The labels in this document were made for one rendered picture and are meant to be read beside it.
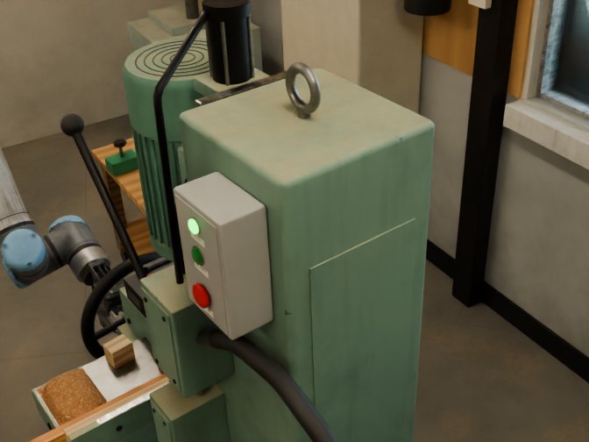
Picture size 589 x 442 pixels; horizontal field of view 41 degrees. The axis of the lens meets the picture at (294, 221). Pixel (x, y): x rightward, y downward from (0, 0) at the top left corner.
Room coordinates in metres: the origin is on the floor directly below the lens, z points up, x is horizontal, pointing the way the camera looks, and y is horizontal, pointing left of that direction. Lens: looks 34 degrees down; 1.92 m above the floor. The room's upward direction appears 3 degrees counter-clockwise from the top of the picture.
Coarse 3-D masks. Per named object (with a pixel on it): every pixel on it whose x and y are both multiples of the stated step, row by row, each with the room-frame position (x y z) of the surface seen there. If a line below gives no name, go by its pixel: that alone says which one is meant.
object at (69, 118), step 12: (72, 120) 1.07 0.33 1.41; (72, 132) 1.07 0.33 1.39; (84, 144) 1.06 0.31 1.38; (84, 156) 1.05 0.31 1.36; (96, 168) 1.04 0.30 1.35; (96, 180) 1.02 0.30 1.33; (108, 192) 1.02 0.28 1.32; (108, 204) 1.00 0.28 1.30; (120, 228) 0.98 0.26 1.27; (132, 252) 0.96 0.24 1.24; (132, 264) 0.95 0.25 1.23; (144, 276) 0.93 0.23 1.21
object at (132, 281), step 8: (152, 264) 1.26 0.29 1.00; (168, 264) 1.26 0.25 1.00; (152, 272) 1.23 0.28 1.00; (128, 280) 1.20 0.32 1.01; (136, 280) 1.20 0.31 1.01; (128, 288) 1.19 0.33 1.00; (136, 288) 1.17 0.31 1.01; (128, 296) 1.20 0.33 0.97; (136, 296) 1.16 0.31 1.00; (136, 304) 1.17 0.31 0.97; (144, 312) 1.14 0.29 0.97
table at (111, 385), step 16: (128, 336) 1.19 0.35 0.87; (144, 352) 1.11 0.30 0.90; (80, 368) 1.07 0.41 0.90; (96, 368) 1.07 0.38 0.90; (112, 368) 1.07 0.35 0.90; (128, 368) 1.07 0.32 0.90; (144, 368) 1.07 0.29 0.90; (96, 384) 1.03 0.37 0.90; (112, 384) 1.03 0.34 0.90; (128, 384) 1.03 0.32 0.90; (48, 416) 0.96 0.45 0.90; (144, 432) 0.92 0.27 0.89
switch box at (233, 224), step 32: (192, 192) 0.73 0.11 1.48; (224, 192) 0.73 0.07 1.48; (224, 224) 0.67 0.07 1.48; (256, 224) 0.69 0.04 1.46; (224, 256) 0.67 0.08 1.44; (256, 256) 0.69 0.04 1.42; (192, 288) 0.73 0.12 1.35; (224, 288) 0.67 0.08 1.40; (256, 288) 0.69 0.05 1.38; (224, 320) 0.67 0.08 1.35; (256, 320) 0.68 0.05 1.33
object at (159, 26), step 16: (192, 0) 3.47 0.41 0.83; (160, 16) 3.54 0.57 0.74; (176, 16) 3.53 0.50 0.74; (192, 16) 3.47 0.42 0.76; (144, 32) 3.44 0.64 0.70; (160, 32) 3.43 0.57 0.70; (176, 32) 3.38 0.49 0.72; (256, 32) 3.43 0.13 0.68; (256, 48) 3.43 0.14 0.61; (256, 64) 3.42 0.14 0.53
